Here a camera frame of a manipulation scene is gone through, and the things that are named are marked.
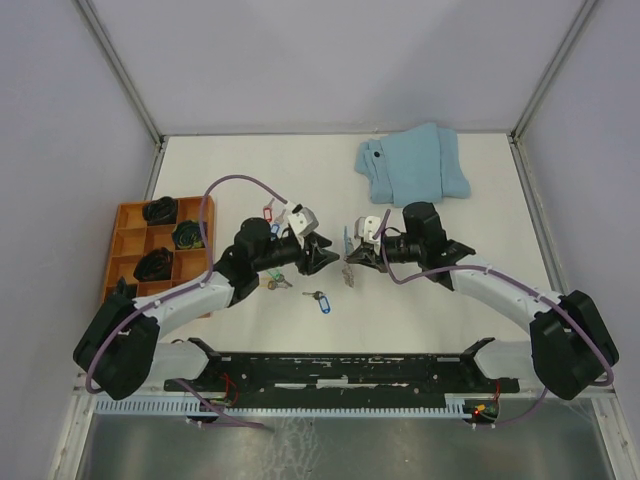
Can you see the key with red tag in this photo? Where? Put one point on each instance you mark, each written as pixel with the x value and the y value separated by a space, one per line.
pixel 267 211

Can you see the key with green tag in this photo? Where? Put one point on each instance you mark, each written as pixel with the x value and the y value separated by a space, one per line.
pixel 276 275

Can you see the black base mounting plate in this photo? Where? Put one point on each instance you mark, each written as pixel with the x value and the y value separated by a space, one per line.
pixel 437 373

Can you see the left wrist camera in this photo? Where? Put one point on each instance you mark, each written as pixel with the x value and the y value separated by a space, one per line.
pixel 302 220

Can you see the light blue folded cloth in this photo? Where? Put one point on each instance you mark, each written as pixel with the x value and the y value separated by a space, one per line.
pixel 420 164

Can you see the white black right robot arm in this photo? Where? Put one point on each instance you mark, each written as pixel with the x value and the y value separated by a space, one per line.
pixel 568 348

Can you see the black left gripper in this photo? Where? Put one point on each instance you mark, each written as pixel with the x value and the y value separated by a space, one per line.
pixel 318 257

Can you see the aluminium frame rail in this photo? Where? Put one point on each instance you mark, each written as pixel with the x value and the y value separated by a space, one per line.
pixel 578 126

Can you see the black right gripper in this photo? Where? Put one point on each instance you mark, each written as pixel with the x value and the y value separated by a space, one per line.
pixel 367 255

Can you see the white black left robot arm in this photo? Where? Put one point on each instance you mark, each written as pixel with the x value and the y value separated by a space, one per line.
pixel 122 348

